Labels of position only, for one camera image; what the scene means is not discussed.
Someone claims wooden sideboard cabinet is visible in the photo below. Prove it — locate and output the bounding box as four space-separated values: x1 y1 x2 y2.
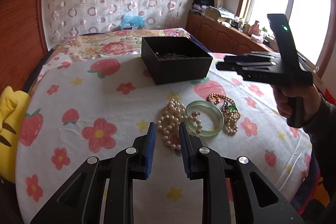
185 12 273 55

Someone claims floral peony blanket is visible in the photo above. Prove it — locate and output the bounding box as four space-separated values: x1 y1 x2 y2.
53 27 193 57

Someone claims blue plush toy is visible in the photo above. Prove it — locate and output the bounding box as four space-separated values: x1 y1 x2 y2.
120 15 145 30

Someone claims strawberry flower print sheet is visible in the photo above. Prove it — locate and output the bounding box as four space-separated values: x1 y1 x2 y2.
15 55 311 223

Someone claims green jade bangle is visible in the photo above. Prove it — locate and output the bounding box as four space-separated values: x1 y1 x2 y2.
185 101 224 137

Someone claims white pearl necklace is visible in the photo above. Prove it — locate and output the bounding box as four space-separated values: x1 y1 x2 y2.
156 98 203 151

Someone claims pile of books and papers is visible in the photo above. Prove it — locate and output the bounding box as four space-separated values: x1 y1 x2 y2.
190 0 235 22

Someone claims black open jewelry box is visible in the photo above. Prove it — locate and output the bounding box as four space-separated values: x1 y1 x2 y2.
141 36 213 85

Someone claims green pendant pearl necklace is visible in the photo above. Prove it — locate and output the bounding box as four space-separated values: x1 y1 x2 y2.
221 98 242 135

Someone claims yellow plush toy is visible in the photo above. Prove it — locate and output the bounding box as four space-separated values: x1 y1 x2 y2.
0 86 31 183

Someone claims person's right hand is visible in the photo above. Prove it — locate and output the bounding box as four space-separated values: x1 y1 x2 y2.
272 85 322 122

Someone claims pink bottle on sideboard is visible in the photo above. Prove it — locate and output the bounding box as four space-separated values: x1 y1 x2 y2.
249 20 260 36

